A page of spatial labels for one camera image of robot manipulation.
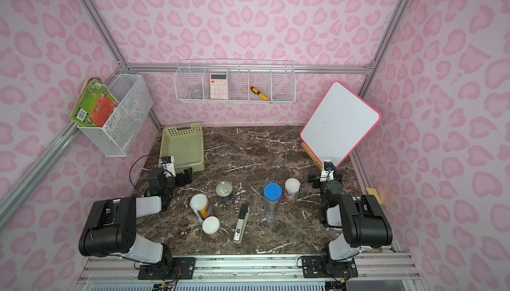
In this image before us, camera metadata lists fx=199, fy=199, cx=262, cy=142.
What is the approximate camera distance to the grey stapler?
80cm

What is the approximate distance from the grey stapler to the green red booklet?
0.62m

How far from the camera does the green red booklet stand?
68 centimetres
